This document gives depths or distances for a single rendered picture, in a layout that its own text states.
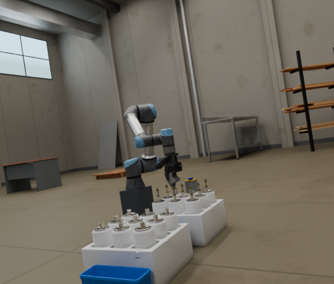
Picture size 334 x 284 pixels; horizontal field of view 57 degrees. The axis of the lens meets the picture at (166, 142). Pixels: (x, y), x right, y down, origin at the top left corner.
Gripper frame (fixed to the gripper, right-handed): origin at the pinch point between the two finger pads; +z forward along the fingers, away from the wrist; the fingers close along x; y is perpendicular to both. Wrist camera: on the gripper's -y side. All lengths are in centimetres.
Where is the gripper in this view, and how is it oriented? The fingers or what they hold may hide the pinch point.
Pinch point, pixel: (172, 185)
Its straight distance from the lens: 191.7
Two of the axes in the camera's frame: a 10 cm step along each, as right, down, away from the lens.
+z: 1.5, 9.9, 0.0
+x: 6.7, -1.0, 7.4
